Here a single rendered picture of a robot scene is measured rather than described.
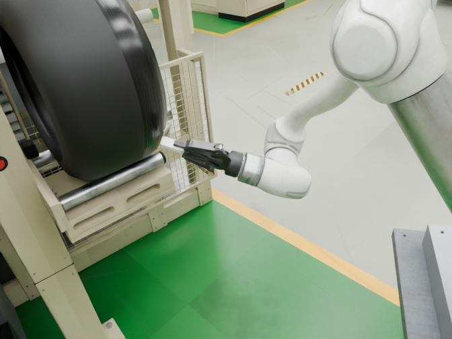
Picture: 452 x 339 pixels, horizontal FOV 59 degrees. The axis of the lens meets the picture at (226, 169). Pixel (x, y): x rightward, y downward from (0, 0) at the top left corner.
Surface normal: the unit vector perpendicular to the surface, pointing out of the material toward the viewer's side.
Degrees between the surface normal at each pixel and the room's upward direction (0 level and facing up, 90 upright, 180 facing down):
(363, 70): 81
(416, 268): 0
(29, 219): 90
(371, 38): 85
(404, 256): 0
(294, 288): 0
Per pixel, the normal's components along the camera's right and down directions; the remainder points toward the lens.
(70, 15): 0.31, -0.38
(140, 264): -0.07, -0.80
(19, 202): 0.61, 0.43
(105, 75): 0.54, 0.11
